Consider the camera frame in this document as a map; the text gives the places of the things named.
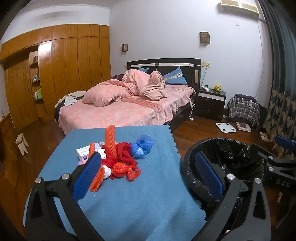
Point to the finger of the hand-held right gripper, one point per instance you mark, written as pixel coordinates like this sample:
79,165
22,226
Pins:
285,141
261,151

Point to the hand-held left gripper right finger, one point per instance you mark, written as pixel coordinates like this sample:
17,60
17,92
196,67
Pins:
208,176

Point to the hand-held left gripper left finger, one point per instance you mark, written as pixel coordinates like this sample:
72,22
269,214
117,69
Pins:
87,173

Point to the pink wrapper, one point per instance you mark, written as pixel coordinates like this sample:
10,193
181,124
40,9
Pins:
82,163

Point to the short orange foam net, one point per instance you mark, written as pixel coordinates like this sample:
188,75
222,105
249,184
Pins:
98,180

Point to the white cardboard box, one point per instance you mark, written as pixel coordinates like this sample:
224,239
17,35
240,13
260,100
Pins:
83,154

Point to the black bag-lined trash bin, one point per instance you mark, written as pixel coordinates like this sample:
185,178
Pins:
231,155

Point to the red plastic bag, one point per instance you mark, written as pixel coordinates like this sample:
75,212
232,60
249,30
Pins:
120,170

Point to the long orange foam net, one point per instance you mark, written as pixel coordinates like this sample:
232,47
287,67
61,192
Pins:
110,141

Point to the red cloth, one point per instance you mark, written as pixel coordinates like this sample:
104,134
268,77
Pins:
122,150

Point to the blue plastic bag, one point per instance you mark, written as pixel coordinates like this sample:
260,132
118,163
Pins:
141,148

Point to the white booklet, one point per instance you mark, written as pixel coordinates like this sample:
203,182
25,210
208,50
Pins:
264,136

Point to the white scale with brown panel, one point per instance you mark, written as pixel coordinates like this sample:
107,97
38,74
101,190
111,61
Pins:
243,126

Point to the white bathroom scale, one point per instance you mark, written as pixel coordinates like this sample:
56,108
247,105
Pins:
226,127

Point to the plaid cloth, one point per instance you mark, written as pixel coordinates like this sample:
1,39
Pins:
242,111

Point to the dark bag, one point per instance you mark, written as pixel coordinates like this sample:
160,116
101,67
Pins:
245,97

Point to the blue tablecloth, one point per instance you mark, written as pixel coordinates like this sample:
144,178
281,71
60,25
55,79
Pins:
143,197

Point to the pink bedspread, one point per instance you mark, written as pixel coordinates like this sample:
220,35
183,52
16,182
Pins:
120,113

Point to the dark nightstand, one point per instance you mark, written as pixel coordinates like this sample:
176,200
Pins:
209,106

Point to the patterned dark curtain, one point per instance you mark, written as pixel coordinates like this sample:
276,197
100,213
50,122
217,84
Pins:
282,69

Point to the small wooden stool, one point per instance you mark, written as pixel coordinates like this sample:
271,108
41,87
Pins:
22,143

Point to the white power strip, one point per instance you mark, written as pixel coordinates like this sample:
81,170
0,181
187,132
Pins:
191,104

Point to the beige clothes pile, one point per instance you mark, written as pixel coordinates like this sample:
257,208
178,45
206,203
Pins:
70,99

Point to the yellow plush toy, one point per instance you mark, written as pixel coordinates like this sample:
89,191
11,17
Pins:
217,87

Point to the white remote control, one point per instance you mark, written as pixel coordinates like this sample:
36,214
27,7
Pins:
205,88

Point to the pink duvet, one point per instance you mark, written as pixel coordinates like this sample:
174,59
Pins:
111,90

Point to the green bottle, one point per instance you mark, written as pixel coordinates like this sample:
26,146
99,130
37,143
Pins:
38,93

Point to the dark cloth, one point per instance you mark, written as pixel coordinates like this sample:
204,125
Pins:
118,77

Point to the large blue pillow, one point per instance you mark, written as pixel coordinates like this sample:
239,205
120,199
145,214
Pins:
175,77

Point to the clear bottle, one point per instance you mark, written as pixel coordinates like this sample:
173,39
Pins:
2,114

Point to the wooden wardrobe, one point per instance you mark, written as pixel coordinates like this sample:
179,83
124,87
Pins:
69,64

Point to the dark wooden bed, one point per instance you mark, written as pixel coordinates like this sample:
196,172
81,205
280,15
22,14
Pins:
175,63

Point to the small blue pillow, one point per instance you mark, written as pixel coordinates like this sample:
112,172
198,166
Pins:
143,69

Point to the air conditioner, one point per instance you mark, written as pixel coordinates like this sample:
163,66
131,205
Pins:
240,5

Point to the wall socket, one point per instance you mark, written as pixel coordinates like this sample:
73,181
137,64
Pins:
205,64

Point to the large wall lamp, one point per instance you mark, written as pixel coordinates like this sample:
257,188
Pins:
204,37

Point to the small wall lamp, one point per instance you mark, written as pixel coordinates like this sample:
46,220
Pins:
124,47

